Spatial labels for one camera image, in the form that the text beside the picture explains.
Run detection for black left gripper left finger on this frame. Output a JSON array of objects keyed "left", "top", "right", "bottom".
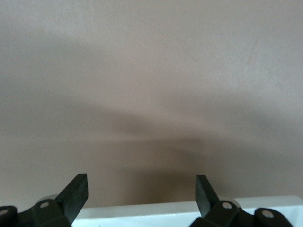
[{"left": 18, "top": 174, "right": 89, "bottom": 227}]

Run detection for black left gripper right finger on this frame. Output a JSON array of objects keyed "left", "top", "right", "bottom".
[{"left": 189, "top": 175, "right": 254, "bottom": 227}]

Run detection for white plastic drawer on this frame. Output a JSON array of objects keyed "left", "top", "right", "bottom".
[{"left": 71, "top": 195, "right": 303, "bottom": 227}]

